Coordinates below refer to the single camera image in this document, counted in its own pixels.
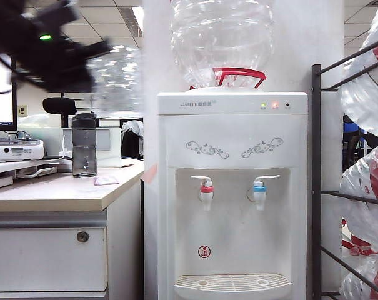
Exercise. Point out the white desk riser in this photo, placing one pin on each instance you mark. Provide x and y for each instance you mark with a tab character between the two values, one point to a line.
7	167

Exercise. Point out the grey desk partition panel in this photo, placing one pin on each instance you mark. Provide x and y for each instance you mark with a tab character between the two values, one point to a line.
103	139

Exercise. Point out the red hot water tap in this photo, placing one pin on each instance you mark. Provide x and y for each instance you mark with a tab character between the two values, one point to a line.
205	189

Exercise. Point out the black computer monitor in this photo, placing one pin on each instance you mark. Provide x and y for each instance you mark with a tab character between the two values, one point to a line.
1	109

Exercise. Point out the black metal rack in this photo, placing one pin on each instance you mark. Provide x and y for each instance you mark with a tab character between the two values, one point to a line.
315	156

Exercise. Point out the white RC transmitter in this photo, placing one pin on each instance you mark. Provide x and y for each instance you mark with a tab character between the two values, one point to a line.
13	151

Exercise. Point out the round drawer lock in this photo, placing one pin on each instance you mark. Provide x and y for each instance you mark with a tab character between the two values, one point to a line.
82	237

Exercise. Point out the wall socket plate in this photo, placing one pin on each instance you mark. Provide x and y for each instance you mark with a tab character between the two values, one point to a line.
22	110

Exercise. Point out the clear textured plastic mug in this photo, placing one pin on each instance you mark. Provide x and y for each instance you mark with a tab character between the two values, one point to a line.
117	81

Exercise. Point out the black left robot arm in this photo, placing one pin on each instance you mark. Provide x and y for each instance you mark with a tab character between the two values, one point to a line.
7	25

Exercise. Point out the dark grey water bottle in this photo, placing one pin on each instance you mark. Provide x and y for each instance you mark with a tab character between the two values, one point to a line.
84	147

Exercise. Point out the white drawer cabinet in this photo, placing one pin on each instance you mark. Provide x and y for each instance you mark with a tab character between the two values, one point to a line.
45	259

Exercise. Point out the black chair headrest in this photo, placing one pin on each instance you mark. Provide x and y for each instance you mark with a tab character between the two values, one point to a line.
59	105

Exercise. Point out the white water dispenser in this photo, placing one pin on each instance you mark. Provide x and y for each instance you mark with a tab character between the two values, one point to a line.
232	259

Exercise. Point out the white jacket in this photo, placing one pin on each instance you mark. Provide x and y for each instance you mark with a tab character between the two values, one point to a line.
132	128

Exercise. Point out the white drip tray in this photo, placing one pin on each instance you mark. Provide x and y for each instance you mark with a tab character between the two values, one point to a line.
232	281

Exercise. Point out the white plastic holder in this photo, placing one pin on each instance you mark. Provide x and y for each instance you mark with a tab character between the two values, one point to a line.
35	172

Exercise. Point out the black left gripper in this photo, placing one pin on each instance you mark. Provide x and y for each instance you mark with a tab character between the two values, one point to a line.
57	72

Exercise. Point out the pink paper slip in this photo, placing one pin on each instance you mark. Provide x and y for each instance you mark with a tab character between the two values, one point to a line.
106	180

